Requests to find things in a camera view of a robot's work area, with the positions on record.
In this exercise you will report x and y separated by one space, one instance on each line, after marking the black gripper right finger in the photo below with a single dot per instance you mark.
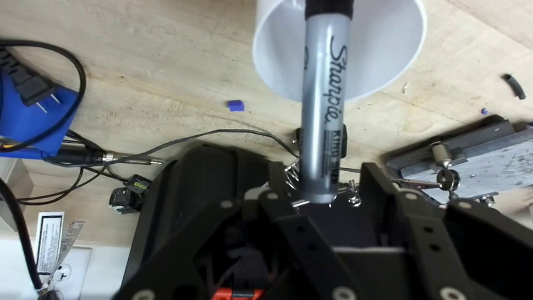
427 244

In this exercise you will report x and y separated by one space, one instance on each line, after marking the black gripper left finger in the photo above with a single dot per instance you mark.
311 251

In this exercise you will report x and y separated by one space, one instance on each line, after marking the black and silver Sharpie marker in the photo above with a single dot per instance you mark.
326 111

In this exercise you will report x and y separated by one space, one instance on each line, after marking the white mug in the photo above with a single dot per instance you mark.
384 51

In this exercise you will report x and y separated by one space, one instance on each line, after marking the tiny blue plastic bit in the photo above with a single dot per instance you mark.
236 106

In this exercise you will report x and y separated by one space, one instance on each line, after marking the small black tube piece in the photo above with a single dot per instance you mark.
516 86

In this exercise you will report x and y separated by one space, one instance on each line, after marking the small black connector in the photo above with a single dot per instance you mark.
131 194

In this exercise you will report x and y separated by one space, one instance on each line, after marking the white label tag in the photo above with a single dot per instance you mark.
51 244

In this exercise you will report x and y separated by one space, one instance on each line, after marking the blue power adapter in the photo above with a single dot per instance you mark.
23 123

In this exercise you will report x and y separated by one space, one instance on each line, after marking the white wall outlet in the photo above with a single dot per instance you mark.
76 278

